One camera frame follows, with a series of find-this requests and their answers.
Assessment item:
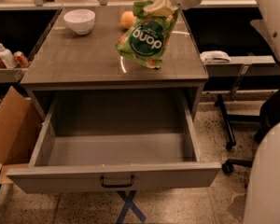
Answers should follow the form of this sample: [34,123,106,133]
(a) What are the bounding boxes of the grey side shelf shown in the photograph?
[0,68,27,84]
[205,56,280,77]

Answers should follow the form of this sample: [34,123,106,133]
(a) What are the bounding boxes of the grey open top drawer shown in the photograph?
[7,90,220,193]

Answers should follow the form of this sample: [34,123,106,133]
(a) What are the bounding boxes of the grey side shelf left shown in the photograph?
[0,68,27,84]

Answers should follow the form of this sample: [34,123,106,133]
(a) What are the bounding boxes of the brown cardboard box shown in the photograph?
[0,87,43,184]

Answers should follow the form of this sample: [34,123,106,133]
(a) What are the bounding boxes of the grey side shelf right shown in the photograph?
[205,56,280,77]

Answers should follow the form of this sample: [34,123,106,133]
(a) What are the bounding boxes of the orange fruit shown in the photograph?
[120,11,136,29]

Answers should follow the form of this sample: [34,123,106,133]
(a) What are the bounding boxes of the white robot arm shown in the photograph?
[145,0,280,224]

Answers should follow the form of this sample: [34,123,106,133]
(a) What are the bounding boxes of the black drawer handle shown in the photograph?
[100,175,134,189]

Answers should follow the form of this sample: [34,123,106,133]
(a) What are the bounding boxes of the white ceramic bowl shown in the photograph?
[63,9,95,35]

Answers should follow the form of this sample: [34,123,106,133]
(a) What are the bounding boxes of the green rice chip bag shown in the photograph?
[116,1,179,69]

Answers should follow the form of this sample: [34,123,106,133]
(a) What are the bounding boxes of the grey counter cabinet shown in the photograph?
[21,6,208,116]

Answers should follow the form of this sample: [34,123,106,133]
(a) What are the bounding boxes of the black office chair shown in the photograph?
[221,81,280,175]

